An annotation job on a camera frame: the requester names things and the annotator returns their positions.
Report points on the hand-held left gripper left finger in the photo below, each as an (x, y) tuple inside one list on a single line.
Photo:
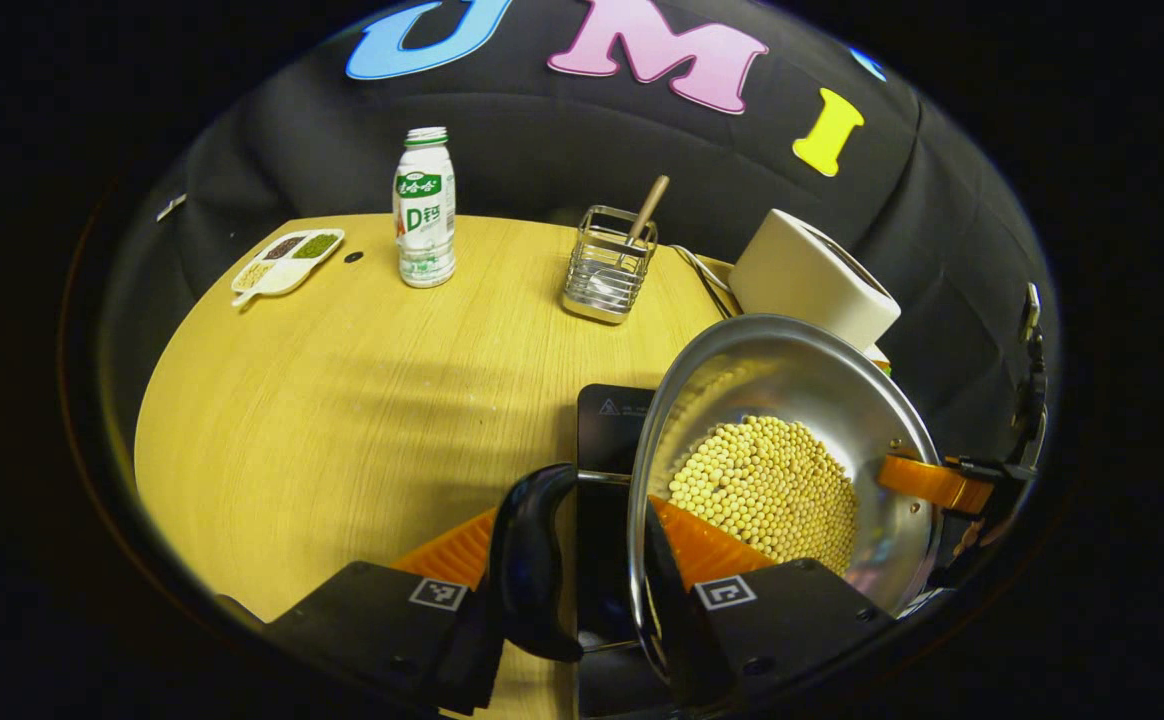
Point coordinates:
[(477, 650)]

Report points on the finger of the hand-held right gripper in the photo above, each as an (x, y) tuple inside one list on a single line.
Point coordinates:
[(932, 482)]

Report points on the black induction cooktop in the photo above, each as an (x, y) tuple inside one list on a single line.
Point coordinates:
[(607, 560)]

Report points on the pile of yellow soybeans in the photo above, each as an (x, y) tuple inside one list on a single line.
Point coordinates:
[(772, 490)]

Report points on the white drink bottle green label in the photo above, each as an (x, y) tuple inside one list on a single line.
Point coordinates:
[(426, 210)]

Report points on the white divided dish of beans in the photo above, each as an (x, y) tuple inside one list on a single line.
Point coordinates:
[(282, 268)]

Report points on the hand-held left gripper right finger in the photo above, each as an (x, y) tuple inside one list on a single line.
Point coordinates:
[(687, 630)]

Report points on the toy sandwich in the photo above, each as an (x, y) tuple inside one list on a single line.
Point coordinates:
[(878, 358)]

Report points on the black backdrop cloth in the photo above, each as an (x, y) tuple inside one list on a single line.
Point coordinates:
[(542, 150)]

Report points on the white toaster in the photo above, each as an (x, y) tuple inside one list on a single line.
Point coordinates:
[(802, 275)]

